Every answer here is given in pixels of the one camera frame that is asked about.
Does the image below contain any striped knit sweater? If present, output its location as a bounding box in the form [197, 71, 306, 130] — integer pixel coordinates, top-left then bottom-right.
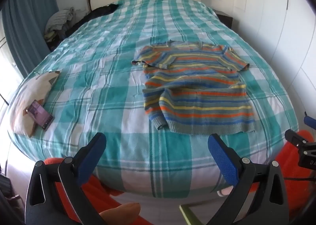
[132, 41, 255, 135]

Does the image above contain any pile of folded clothes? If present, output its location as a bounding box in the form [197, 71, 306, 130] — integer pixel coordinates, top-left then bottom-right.
[44, 7, 76, 40]

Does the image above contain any person's left hand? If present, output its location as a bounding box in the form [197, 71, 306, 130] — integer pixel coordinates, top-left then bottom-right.
[100, 203, 141, 225]

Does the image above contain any orange fluffy rug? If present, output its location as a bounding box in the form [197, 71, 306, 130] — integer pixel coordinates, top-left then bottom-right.
[45, 131, 315, 224]

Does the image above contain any black smartphone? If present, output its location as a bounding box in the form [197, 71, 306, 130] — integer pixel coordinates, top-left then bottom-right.
[26, 100, 54, 130]

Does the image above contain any patterned cream pillow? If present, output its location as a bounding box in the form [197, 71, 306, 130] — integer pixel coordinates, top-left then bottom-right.
[9, 71, 60, 137]

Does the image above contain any teal plaid bedspread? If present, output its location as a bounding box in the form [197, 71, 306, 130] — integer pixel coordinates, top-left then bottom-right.
[8, 0, 298, 198]

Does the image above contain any white wardrobe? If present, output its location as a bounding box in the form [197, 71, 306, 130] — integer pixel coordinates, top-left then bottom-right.
[233, 0, 315, 129]

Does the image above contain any dark wooden nightstand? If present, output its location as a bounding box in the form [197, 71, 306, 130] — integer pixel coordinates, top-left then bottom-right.
[214, 10, 233, 29]

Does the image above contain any blue curtain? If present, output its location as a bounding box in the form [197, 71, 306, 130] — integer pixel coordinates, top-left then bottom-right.
[2, 0, 58, 77]

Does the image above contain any black garment on bed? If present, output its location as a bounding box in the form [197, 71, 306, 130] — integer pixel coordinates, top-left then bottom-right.
[65, 3, 119, 37]

